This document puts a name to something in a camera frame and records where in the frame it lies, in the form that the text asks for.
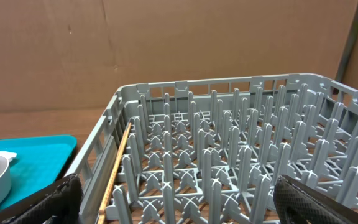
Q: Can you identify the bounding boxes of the cardboard backdrop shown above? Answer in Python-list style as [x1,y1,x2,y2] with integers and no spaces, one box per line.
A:
[0,1,357,111]

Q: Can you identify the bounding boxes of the teal plastic tray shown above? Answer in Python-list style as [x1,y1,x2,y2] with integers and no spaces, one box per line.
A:
[0,135,77,211]

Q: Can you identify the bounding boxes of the grey metal pole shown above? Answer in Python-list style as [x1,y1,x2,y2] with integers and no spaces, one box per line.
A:
[335,1,358,82]

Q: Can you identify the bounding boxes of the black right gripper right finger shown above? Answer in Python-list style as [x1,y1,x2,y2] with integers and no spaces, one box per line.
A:
[273,175,358,224]

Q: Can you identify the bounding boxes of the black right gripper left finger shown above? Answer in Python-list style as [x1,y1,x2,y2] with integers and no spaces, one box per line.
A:
[0,173,83,224]

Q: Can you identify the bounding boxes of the grey dishwasher rack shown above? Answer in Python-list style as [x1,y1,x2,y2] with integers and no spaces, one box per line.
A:
[68,73,358,223]

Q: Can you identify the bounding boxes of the wooden chopstick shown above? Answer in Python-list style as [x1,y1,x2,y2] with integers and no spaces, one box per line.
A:
[97,122,132,224]

